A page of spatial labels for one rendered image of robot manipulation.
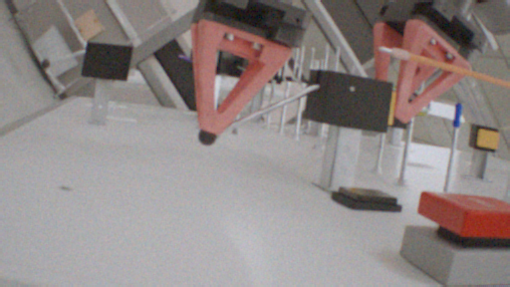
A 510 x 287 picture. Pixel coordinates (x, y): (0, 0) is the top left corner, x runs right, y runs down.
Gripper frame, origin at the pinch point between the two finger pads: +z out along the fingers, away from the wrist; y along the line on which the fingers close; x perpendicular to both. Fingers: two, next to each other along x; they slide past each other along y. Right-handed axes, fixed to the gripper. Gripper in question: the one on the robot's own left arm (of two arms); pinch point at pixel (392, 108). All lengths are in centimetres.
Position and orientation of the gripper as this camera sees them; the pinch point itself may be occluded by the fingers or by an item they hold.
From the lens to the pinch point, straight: 51.7
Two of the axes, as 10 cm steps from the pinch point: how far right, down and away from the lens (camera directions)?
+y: -3.0, -1.2, 9.5
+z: -5.0, 8.7, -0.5
